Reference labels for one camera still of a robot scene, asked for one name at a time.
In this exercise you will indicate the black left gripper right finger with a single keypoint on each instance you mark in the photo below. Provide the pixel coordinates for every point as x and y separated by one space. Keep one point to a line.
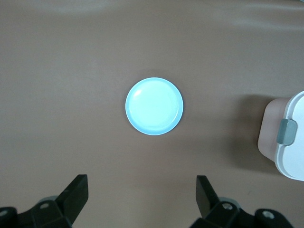
221 213

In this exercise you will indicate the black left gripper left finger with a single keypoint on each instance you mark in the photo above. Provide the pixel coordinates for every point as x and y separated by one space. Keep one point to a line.
59 211

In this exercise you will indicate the white lidded storage box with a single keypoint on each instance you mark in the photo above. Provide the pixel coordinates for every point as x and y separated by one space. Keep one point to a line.
293 156

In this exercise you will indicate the light blue round plate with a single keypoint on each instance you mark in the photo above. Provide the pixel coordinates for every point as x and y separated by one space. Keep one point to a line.
154 105

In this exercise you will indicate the brown table mat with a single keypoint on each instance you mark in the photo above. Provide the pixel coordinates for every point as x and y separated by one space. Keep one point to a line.
71 71

